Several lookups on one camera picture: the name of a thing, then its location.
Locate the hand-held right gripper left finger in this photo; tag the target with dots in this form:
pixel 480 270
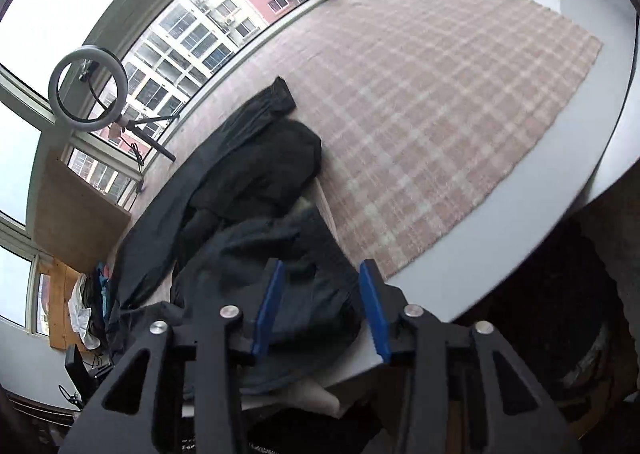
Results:
pixel 267 309

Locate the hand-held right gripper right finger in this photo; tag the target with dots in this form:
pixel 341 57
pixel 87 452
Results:
pixel 375 314

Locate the dark grey pants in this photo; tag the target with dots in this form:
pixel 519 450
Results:
pixel 160 219

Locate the beige cloth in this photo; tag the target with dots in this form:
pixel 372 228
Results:
pixel 320 394

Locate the black garment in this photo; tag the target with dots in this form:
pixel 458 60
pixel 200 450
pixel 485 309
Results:
pixel 265 168

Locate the grey sweater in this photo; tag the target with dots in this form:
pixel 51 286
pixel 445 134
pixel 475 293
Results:
pixel 92 304

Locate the white garment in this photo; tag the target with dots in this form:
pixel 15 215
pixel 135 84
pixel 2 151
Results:
pixel 80 314

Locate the black device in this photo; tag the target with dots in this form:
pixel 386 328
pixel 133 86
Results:
pixel 75 369

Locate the pine wood board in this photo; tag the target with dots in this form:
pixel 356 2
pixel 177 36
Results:
pixel 62 304

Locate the pink plaid blanket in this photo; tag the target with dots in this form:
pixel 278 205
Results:
pixel 425 108

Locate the light oak board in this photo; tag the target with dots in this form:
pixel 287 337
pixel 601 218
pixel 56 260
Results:
pixel 75 214

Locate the white window frame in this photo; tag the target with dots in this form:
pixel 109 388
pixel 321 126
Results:
pixel 115 28

